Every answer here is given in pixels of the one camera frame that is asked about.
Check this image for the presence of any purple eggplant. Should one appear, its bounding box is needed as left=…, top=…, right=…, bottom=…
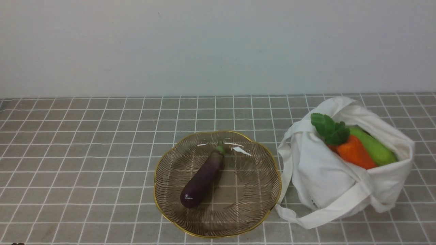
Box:
left=180, top=141, right=226, bottom=208

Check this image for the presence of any gold-rimmed glass plate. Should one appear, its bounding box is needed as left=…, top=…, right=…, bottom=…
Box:
left=154, top=131, right=282, bottom=238

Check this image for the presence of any orange carrot with leaves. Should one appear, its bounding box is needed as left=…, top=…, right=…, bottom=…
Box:
left=310, top=113, right=376, bottom=169

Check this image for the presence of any white cloth bag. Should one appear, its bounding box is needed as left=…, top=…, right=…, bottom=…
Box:
left=275, top=97, right=416, bottom=229

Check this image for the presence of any green cucumber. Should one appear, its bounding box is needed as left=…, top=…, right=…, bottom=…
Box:
left=349, top=126, right=398, bottom=166

